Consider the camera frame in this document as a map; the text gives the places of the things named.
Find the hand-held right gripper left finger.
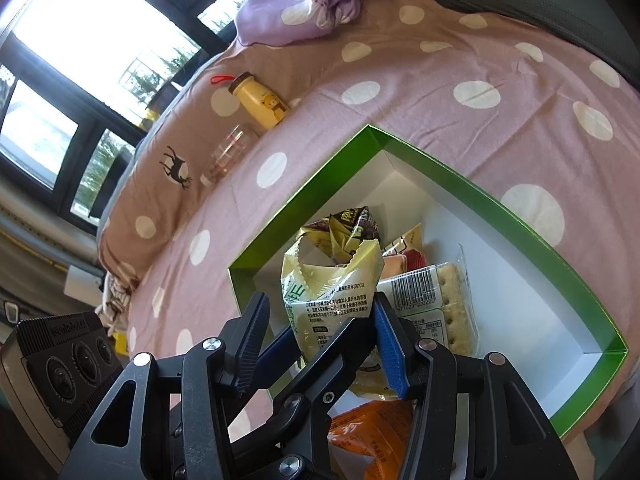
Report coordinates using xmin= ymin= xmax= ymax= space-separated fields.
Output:
xmin=62 ymin=291 xmax=273 ymax=480

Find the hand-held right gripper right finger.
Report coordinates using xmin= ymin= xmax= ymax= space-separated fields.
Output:
xmin=370 ymin=291 xmax=578 ymax=480

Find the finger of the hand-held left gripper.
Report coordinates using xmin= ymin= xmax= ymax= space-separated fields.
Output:
xmin=227 ymin=302 xmax=378 ymax=451
xmin=230 ymin=422 xmax=333 ymax=480

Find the clear cracker packet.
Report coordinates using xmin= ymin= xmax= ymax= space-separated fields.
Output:
xmin=375 ymin=247 xmax=481 ymax=358

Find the orange sunflower seed packet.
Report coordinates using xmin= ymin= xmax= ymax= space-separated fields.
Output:
xmin=327 ymin=399 xmax=416 ymax=480

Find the pale yellow green snack packet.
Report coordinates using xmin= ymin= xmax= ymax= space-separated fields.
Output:
xmin=281 ymin=237 xmax=386 ymax=401

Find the small beige red snack packet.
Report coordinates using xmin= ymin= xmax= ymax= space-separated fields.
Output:
xmin=382 ymin=225 xmax=428 ymax=281

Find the yellow dark snack packet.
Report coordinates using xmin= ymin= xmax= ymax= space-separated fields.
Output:
xmin=299 ymin=206 xmax=383 ymax=266

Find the green cardboard box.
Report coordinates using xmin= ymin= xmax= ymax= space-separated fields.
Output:
xmin=227 ymin=124 xmax=630 ymax=436

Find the crumpled white clothing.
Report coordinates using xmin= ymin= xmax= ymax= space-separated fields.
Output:
xmin=95 ymin=267 xmax=146 ymax=331

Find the grey metal pipe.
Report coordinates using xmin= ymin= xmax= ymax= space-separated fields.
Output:
xmin=0 ymin=205 xmax=101 ymax=281

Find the clear plastic bottle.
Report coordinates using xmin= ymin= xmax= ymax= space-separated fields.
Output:
xmin=200 ymin=124 xmax=261 ymax=187

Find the brown polka dot pillow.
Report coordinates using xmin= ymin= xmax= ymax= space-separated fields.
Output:
xmin=97 ymin=35 xmax=301 ymax=281

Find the purple floral cloth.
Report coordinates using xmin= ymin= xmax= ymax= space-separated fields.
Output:
xmin=235 ymin=0 xmax=381 ymax=46

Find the yellow bottle with red strap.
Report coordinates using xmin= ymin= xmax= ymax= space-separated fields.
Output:
xmin=210 ymin=72 xmax=291 ymax=133

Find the black window frame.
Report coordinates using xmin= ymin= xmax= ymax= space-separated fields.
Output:
xmin=0 ymin=0 xmax=281 ymax=236

